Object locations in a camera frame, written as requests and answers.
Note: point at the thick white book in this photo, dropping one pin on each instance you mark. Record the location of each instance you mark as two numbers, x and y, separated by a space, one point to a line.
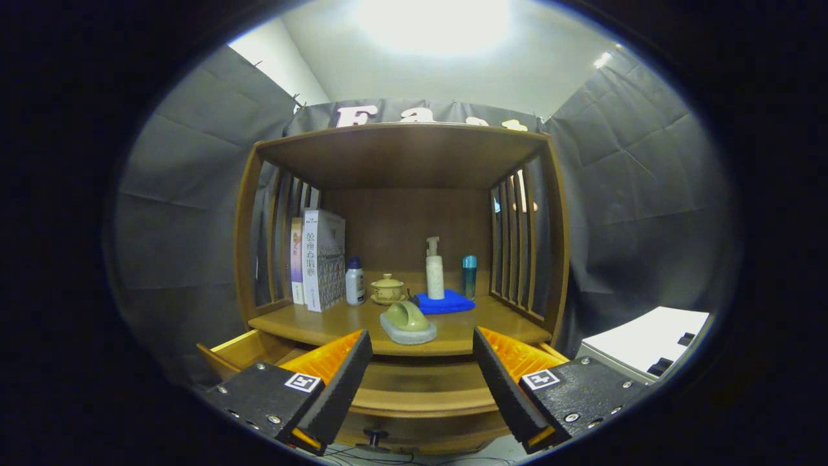
317 265

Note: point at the cream pump bottle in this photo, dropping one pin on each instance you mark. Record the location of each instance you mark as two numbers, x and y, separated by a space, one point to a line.
435 278

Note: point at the white table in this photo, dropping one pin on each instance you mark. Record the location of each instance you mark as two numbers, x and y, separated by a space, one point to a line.
647 336

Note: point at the wooden cabinet with slatted sides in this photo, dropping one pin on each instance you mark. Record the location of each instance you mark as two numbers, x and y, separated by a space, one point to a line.
401 155

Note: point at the wooden drawer with black knob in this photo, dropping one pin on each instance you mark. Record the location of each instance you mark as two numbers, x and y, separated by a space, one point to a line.
420 401

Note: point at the green brush with grey base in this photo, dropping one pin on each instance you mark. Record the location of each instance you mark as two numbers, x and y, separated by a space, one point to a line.
407 320

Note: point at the translucent blue bottle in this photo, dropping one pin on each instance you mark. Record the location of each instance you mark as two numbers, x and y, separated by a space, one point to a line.
469 278

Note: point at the blue folded cloth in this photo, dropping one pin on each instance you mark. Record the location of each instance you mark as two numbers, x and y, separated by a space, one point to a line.
456 303

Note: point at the wooden countertop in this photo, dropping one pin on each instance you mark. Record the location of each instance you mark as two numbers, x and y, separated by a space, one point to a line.
323 323

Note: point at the thin purple book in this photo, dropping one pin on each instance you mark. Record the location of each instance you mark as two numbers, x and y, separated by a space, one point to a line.
297 265

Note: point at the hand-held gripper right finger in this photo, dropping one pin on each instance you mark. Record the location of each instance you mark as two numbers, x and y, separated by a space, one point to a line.
508 388

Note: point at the yellow lidded ceramic teacup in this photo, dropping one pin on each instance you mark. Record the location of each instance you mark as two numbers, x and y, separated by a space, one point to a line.
387 290

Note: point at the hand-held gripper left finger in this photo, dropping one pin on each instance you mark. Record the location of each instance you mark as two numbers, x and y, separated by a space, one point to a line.
343 382

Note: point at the white bottle with blue cap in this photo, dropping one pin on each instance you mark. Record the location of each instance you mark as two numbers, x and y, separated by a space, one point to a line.
354 285

